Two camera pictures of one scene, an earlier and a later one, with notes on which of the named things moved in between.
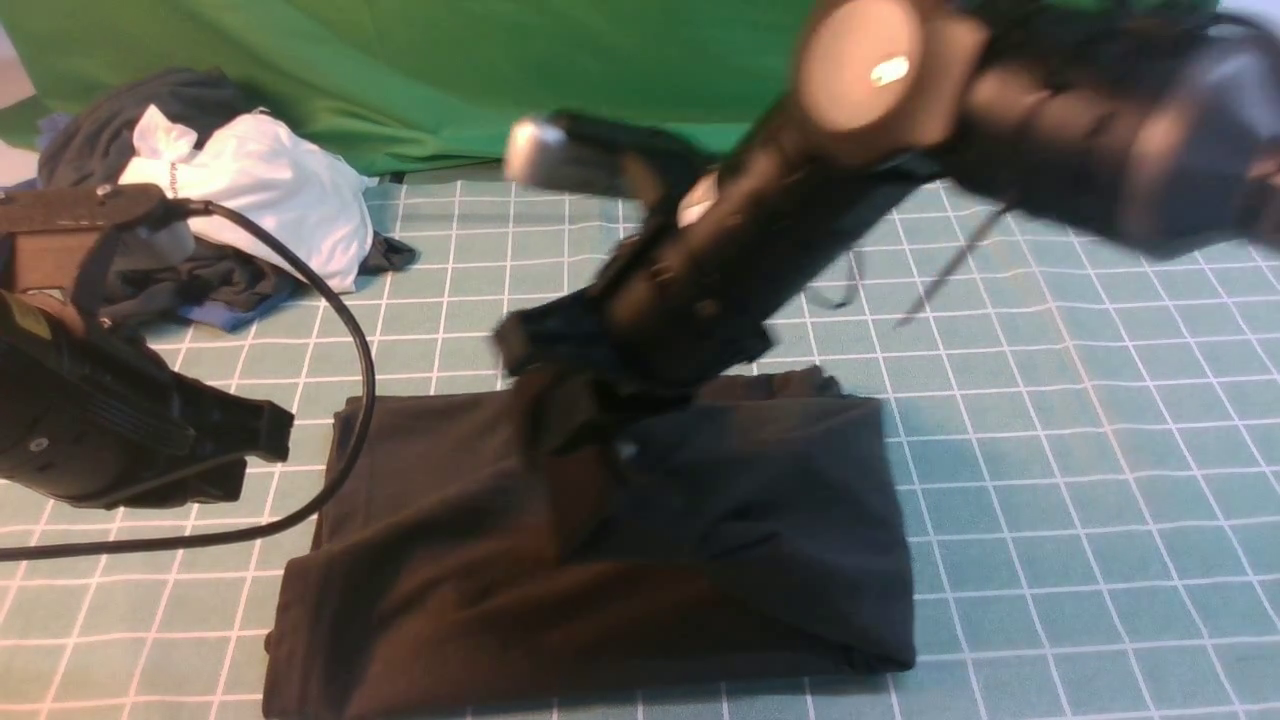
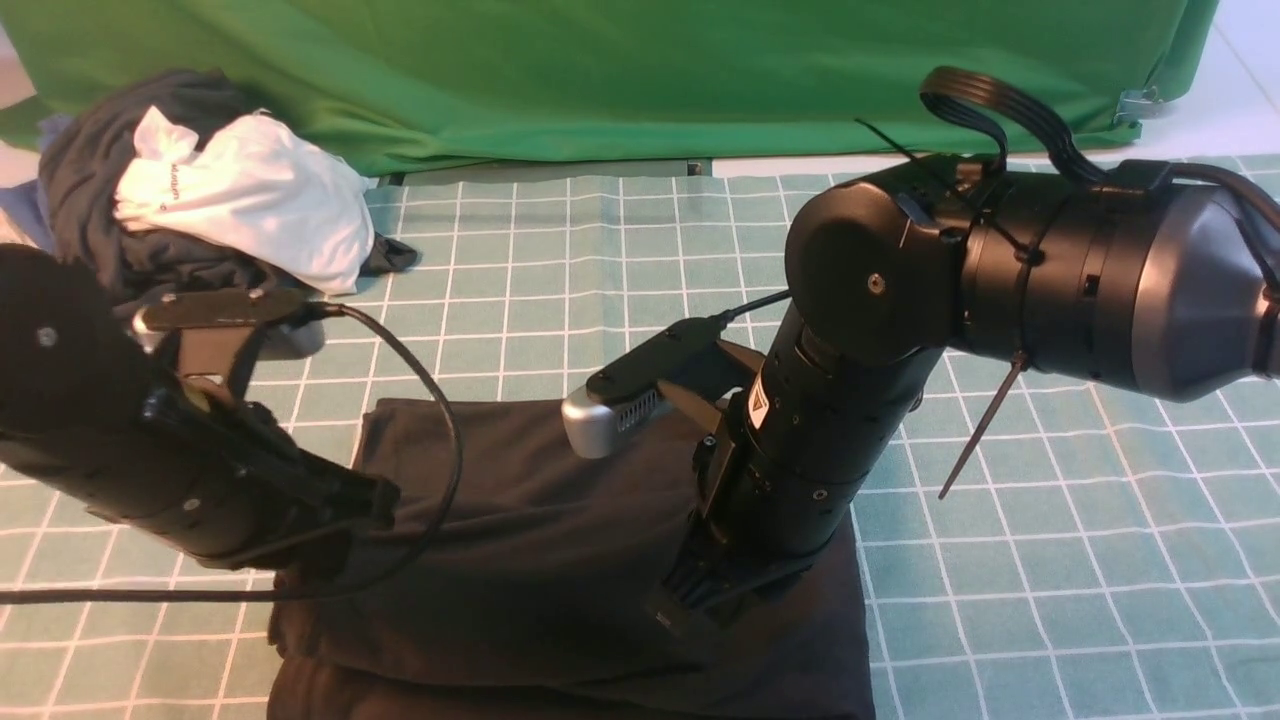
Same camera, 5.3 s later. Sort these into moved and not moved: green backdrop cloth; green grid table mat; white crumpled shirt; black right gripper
Moved: black right gripper
Not moved: green grid table mat; green backdrop cloth; white crumpled shirt
